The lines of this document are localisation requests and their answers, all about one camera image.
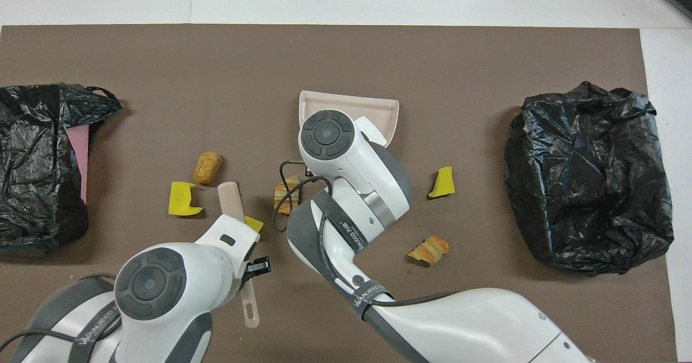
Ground beige plastic dustpan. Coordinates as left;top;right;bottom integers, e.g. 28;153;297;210
298;90;400;150

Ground brown toy bread roll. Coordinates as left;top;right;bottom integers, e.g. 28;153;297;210
192;151;223;186

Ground black trash bag lined bin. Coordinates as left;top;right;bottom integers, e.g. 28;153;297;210
504;81;675;277

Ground beige hand brush black bristles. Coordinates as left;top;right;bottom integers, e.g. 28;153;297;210
217;182;261;329

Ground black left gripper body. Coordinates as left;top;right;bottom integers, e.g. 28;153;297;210
246;256;271;280

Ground black trash bag on pink bin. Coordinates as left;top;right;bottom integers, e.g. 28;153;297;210
0;83;124;254

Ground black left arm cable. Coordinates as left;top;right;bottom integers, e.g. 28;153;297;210
0;274;130;353

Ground pink plastic bin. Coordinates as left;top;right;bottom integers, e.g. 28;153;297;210
64;124;90;206

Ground large brown table mat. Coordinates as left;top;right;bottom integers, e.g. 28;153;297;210
0;24;679;363

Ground toy croissant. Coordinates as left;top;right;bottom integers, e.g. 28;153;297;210
408;235;450;267

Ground sandwich bread toy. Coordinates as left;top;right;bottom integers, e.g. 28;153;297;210
273;175;302;216

